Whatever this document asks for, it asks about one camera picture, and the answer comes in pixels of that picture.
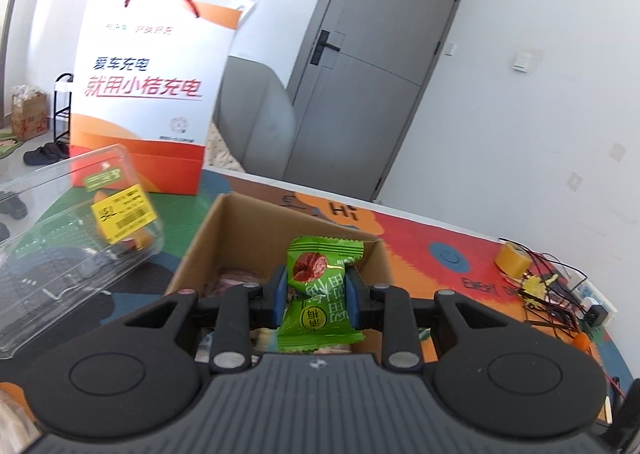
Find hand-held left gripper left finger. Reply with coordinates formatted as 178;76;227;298
125;266;289;374

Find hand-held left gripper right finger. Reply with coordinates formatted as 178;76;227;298
345;266;507;374

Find lime green plum packet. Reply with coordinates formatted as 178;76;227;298
277;235;366;354

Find brown cardboard box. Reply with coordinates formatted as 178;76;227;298
165;192;397;366

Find colourful printed tablecloth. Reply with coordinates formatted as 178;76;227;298
0;166;632;435

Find beige dotted pillow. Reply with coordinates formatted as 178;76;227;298
206;121;246;173

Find yellow tape roll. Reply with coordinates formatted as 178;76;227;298
495;242;534;279

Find yellow plastic toy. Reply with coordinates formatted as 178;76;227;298
520;274;559;303

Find grey sofa chair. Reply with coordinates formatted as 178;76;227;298
212;55;300;175

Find clear plastic food container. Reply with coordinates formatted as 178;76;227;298
0;144;166;361

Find grey door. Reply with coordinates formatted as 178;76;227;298
285;0;474;203

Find white power strip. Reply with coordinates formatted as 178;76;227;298
570;279;617;328

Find orange white paper bag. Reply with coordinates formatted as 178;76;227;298
69;0;259;198

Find dark slippers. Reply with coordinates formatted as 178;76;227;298
22;141;71;166

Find dark shoes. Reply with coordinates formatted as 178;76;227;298
0;190;27;221

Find black metal shoe rack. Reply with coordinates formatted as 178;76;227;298
54;74;76;145

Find printed cardboard carton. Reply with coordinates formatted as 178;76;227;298
11;85;50;140

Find green floor mat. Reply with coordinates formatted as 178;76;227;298
0;129;26;160

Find tangled black cables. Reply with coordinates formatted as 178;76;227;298
500;236;601;336

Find black door handle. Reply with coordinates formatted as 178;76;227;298
310;30;346;68

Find thin red wire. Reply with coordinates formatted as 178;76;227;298
602;364;624;398

